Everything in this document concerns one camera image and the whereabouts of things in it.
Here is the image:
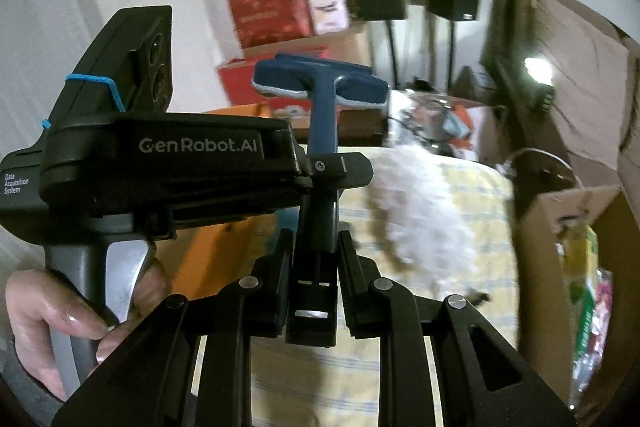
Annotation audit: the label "large red gift box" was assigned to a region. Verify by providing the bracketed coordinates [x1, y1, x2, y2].
[226, 0, 317, 50]

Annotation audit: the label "plain brown cardboard box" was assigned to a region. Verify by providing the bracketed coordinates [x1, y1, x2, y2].
[242, 24, 375, 75]

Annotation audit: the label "blue rubber band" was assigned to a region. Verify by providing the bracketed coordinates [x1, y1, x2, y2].
[40, 73, 126, 128]

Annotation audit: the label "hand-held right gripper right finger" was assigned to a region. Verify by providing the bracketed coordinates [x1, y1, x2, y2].
[339, 230, 577, 427]

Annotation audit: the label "white cable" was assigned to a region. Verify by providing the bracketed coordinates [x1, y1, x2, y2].
[500, 147, 576, 188]

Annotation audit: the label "black speaker stand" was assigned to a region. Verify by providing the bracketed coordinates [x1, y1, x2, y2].
[445, 21, 458, 90]
[382, 19, 401, 88]

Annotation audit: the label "white feather duster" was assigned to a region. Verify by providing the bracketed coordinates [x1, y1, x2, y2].
[369, 146, 482, 280]

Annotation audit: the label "pink carton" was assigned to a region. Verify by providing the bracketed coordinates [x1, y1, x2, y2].
[305, 0, 350, 36]

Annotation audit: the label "dark wooden side table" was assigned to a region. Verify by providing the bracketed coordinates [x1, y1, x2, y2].
[280, 107, 391, 148]

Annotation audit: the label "dark glossy panel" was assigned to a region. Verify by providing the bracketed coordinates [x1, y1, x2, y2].
[480, 0, 557, 112]

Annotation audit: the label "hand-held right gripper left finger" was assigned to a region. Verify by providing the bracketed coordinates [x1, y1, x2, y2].
[50, 228, 295, 427]

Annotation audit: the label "large brown cushion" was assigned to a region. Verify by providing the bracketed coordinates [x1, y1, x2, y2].
[525, 0, 633, 160]

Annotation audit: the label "yellow checked tablecloth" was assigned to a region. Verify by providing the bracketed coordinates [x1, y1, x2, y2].
[200, 147, 521, 427]

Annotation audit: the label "person's left hand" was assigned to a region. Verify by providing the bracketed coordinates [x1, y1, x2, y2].
[5, 257, 172, 401]

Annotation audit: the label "colourful plastic packets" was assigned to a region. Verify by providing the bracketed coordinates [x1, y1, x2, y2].
[557, 224, 615, 408]

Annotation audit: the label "pile of cables and wrappers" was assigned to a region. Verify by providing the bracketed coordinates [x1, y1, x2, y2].
[390, 89, 482, 152]

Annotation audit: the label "open brown cardboard box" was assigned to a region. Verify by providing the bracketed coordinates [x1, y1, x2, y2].
[515, 184, 640, 413]

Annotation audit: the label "orange cardboard box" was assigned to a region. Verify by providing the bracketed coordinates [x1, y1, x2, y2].
[167, 103, 301, 303]

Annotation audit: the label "dark blue window squeegee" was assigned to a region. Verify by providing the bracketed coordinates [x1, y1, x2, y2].
[250, 53, 391, 349]

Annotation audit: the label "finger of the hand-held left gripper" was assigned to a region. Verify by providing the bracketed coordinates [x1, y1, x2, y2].
[294, 152, 374, 194]

